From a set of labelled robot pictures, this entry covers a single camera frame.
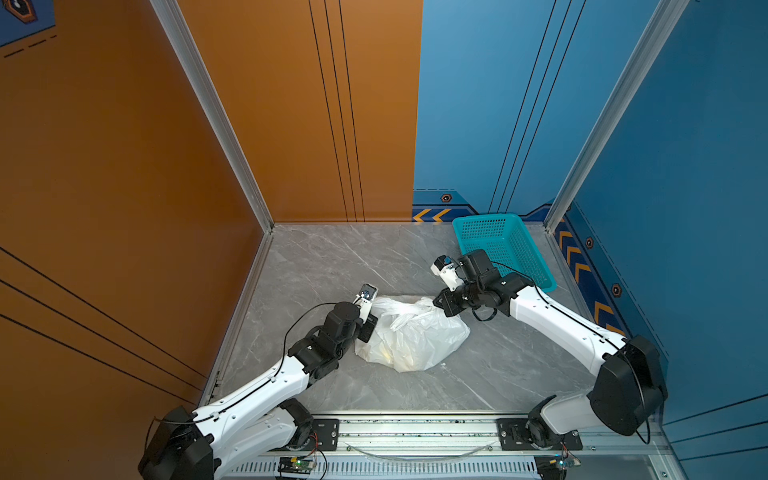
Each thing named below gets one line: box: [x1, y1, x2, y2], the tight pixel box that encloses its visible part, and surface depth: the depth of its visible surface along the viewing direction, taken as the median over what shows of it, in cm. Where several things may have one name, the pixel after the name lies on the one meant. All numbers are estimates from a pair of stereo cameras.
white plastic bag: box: [354, 295, 471, 373], surface depth 81 cm
